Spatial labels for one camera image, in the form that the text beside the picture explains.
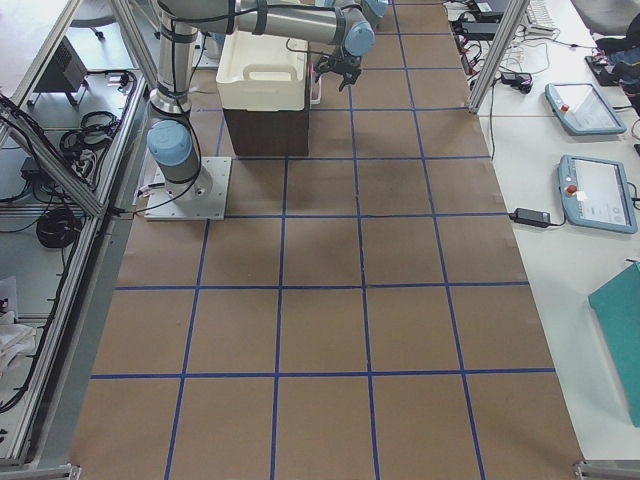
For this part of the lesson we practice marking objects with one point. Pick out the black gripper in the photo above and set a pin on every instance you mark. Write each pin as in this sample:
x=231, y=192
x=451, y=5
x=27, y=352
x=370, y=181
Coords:
x=348, y=67

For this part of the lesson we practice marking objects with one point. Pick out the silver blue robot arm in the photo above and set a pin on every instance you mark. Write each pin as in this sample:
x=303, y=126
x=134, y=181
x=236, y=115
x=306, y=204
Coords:
x=348, y=26

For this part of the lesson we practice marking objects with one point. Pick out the white plastic tray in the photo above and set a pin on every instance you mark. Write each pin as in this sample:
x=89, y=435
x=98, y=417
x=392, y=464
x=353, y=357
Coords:
x=262, y=73

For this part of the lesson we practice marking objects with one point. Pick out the dark brown wooden cabinet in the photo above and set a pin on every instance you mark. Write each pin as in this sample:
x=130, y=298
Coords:
x=269, y=133

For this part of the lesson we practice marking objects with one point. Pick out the black power adapter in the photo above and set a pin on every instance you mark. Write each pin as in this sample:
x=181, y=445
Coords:
x=535, y=218

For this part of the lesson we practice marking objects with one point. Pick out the teach pendant far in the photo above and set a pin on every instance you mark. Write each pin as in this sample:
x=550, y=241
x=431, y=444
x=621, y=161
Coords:
x=582, y=109

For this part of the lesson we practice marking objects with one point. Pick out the teach pendant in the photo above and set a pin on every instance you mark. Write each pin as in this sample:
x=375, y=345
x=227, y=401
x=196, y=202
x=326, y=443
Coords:
x=582, y=109
x=594, y=194

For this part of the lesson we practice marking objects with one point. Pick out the teach pendant near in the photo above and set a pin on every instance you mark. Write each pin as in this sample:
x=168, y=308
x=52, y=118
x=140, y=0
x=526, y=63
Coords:
x=594, y=194

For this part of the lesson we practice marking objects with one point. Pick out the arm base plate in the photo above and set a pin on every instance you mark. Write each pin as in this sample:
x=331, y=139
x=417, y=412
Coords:
x=205, y=199

